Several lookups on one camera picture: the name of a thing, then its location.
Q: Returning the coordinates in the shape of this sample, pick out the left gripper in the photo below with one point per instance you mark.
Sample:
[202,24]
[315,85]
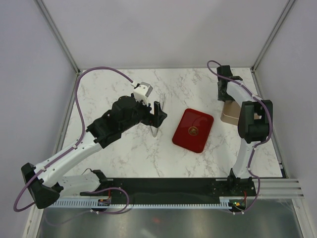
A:
[155,120]

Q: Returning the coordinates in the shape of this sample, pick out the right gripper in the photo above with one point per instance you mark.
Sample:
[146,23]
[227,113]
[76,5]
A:
[221,97]

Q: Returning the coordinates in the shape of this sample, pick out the steel kitchen tongs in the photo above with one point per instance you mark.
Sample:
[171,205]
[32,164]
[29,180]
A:
[154,130]

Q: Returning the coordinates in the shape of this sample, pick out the gold chocolate box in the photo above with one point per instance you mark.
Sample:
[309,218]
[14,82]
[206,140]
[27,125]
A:
[232,121]

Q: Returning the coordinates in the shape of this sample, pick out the gold box lid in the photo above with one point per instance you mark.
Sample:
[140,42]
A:
[231,109]

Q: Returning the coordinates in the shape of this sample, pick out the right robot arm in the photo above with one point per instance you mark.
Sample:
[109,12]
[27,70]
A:
[255,119]

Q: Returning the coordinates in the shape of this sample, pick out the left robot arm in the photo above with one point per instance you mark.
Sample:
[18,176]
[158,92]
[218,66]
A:
[46,181]

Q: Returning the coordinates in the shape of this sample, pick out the red lacquer tray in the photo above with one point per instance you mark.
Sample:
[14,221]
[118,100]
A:
[193,130]

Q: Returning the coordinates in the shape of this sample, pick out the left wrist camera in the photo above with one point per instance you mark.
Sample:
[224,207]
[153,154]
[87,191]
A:
[141,92]

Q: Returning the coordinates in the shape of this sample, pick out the aluminium profile rail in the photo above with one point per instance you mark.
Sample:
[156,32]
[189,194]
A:
[280,188]

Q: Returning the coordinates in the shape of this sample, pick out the white cable duct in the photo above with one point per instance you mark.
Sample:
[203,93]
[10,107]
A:
[94,203]

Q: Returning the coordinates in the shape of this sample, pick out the right aluminium frame post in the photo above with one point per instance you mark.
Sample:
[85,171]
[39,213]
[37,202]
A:
[273,33]

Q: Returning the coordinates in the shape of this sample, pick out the aluminium frame post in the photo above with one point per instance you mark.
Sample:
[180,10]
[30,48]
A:
[57,34]
[273,33]

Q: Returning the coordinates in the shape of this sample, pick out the left aluminium frame post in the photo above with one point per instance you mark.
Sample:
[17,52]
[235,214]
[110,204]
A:
[57,34]

